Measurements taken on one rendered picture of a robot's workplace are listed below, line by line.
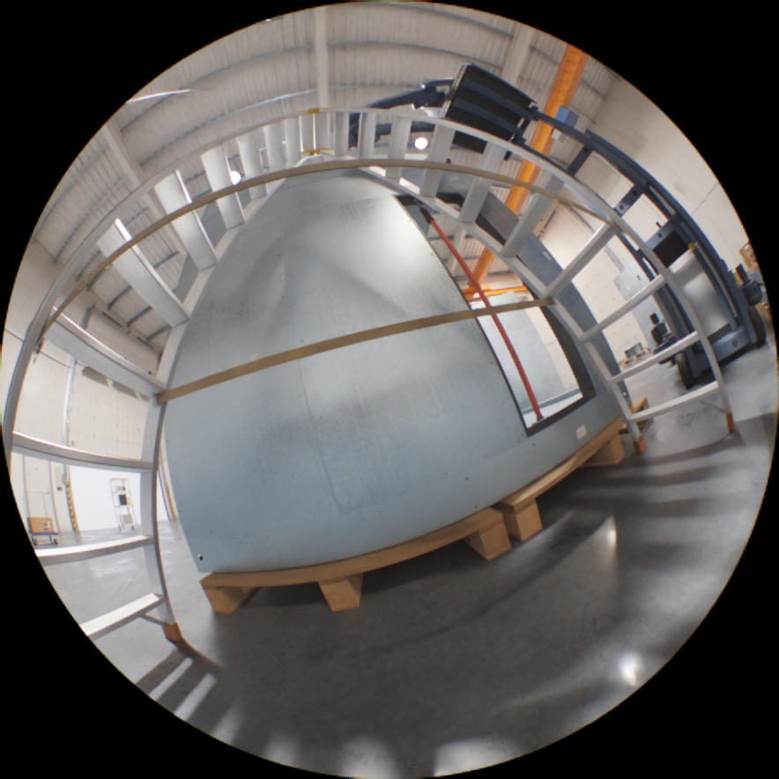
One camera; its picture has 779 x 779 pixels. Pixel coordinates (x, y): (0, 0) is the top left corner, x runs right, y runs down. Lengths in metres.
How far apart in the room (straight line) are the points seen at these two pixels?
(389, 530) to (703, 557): 0.96
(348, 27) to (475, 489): 8.34
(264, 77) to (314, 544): 8.02
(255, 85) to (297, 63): 1.10
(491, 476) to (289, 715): 0.99
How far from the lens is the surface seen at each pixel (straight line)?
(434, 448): 0.88
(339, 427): 0.88
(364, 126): 1.43
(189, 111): 8.03
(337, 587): 0.90
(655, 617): 0.62
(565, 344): 1.50
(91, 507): 9.85
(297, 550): 0.99
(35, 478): 9.20
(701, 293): 2.45
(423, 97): 3.04
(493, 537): 0.91
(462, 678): 0.60
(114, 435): 10.54
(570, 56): 9.91
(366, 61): 7.89
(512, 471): 1.02
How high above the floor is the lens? 0.50
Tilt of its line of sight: 15 degrees up
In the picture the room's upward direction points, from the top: 19 degrees counter-clockwise
